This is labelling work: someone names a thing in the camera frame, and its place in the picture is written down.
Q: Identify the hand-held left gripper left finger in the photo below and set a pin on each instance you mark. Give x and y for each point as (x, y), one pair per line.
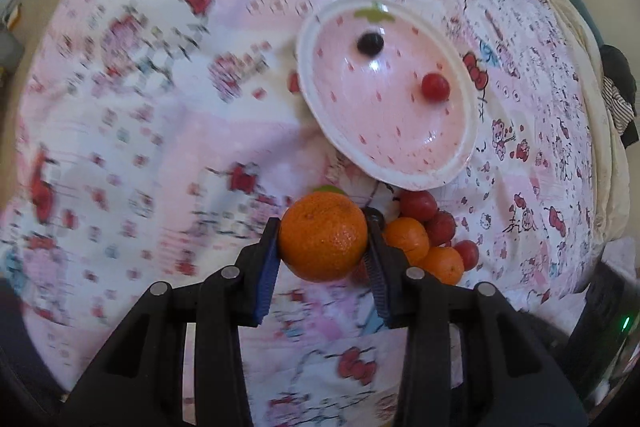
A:
(267, 272)

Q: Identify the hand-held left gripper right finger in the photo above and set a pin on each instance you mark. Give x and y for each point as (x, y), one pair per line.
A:
(377, 277)

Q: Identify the red strawberry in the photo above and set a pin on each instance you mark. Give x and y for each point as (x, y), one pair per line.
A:
(442, 228)
(359, 273)

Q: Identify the mandarin orange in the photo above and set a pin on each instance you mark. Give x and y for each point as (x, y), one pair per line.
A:
(322, 237)
(406, 239)
(442, 266)

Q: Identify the red cherry tomato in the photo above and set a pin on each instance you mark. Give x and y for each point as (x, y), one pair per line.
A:
(417, 205)
(467, 254)
(435, 87)

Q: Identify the green grape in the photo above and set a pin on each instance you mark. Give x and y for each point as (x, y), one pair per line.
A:
(328, 190)

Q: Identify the pink strawberry-print plate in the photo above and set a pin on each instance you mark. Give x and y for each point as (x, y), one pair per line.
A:
(390, 107)

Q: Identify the pink cartoon printed blanket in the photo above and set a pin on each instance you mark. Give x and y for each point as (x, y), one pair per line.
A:
(150, 132)

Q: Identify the cream quilt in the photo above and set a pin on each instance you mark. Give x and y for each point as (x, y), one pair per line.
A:
(595, 107)

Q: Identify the striped cloth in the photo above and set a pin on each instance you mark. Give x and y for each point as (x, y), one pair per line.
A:
(619, 104)

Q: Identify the dark grape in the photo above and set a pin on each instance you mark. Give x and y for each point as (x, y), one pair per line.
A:
(370, 43)

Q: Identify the black clothing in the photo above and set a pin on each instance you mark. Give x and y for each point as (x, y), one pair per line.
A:
(617, 64)

